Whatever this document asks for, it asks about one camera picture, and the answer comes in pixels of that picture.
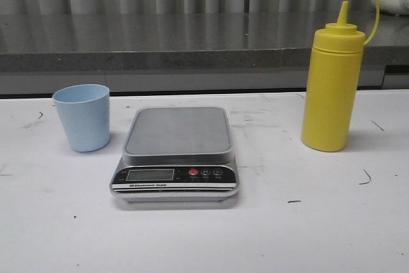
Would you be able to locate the silver digital kitchen scale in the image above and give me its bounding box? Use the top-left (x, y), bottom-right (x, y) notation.
top-left (110, 107), bottom-right (239, 203)

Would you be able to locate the grey steel counter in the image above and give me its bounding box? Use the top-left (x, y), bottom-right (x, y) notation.
top-left (0, 10), bottom-right (409, 96)

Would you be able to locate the yellow squeeze bottle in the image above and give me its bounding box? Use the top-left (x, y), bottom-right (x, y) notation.
top-left (301, 0), bottom-right (380, 152)

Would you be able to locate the light blue plastic cup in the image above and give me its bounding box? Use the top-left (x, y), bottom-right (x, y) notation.
top-left (52, 84), bottom-right (110, 152)

